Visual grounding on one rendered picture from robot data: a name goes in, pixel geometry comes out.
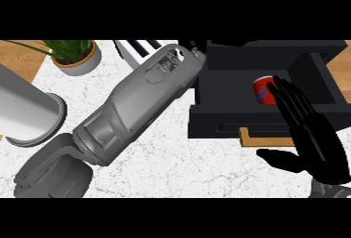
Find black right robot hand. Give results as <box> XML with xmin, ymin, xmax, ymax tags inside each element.
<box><xmin>256</xmin><ymin>75</ymin><xmax>351</xmax><ymax>186</ymax></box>

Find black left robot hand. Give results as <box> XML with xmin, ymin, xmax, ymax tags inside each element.
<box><xmin>178</xmin><ymin>39</ymin><xmax>210</xmax><ymax>52</ymax></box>

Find dark grey open drawer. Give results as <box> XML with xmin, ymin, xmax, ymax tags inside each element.
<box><xmin>195</xmin><ymin>39</ymin><xmax>351</xmax><ymax>108</ymax></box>

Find red can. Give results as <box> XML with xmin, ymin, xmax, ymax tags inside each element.
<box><xmin>251</xmin><ymin>75</ymin><xmax>282</xmax><ymax>107</ymax></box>

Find dark grey drawer front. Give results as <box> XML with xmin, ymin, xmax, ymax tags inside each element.
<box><xmin>188</xmin><ymin>102</ymin><xmax>351</xmax><ymax>139</ymax></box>

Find white black-striped object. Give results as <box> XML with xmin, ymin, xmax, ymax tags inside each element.
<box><xmin>113</xmin><ymin>39</ymin><xmax>182</xmax><ymax>71</ymax></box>

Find green plant in grey pot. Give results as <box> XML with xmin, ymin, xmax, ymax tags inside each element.
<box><xmin>4</xmin><ymin>39</ymin><xmax>104</xmax><ymax>77</ymax></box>

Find grey cylindrical appliance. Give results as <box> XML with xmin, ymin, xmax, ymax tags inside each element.
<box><xmin>0</xmin><ymin>63</ymin><xmax>69</xmax><ymax>149</ymax></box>

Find wooden drawer handle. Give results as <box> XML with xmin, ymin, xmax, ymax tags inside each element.
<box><xmin>238</xmin><ymin>126</ymin><xmax>297</xmax><ymax>149</ymax></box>

